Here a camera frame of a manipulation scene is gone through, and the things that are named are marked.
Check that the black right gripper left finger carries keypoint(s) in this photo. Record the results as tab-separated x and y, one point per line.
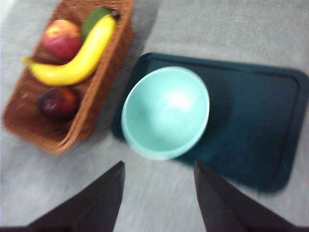
96	205

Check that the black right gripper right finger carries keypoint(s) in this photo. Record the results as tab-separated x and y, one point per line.
222	207

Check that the dark red plum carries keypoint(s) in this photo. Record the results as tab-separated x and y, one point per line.
58	104

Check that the teal ceramic bowl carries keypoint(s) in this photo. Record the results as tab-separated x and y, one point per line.
166	113

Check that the brown wicker basket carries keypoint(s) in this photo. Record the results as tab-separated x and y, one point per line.
79	125

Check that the dark rectangular tray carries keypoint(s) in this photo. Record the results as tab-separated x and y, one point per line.
253	116

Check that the yellow banana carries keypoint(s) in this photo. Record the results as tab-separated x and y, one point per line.
82	65

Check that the red apple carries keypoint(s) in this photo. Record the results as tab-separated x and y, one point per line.
60	41

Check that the green vegetable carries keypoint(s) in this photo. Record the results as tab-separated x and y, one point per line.
93	21

